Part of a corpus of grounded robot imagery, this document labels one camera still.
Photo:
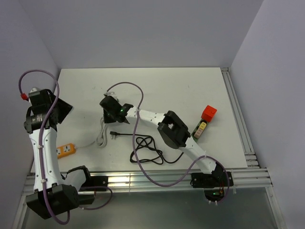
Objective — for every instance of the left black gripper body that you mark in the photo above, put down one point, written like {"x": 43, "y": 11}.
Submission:
{"x": 52, "y": 98}

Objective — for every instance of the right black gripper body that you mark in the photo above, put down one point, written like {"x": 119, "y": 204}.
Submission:
{"x": 109, "y": 117}

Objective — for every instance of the pink plug adapter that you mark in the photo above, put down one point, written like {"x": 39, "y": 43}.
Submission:
{"x": 198, "y": 133}

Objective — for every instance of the red cube plug adapter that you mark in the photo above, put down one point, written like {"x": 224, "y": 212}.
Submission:
{"x": 208, "y": 113}

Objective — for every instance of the yellow plug adapter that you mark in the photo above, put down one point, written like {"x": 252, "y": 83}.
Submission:
{"x": 203, "y": 125}

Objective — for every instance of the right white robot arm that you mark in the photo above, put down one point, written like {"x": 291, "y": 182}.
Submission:
{"x": 173, "y": 131}

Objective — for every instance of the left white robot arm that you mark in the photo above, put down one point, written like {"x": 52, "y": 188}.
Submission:
{"x": 53, "y": 194}

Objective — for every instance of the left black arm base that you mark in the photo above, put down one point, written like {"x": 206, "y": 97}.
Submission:
{"x": 88, "y": 190}

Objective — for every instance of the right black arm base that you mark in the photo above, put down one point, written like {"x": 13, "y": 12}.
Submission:
{"x": 215, "y": 189}

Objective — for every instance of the green power strip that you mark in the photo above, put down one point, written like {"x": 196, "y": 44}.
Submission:
{"x": 197, "y": 128}

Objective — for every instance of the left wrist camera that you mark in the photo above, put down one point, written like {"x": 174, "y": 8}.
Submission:
{"x": 25, "y": 96}

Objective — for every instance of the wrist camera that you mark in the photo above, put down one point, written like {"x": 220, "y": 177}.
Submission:
{"x": 25, "y": 96}
{"x": 112, "y": 94}

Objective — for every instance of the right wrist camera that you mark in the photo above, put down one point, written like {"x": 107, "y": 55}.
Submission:
{"x": 112, "y": 94}

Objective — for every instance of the aluminium mounting rail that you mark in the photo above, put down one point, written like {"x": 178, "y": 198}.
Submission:
{"x": 128, "y": 182}

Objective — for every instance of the aluminium side frame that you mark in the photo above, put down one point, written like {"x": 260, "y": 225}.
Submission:
{"x": 238, "y": 107}

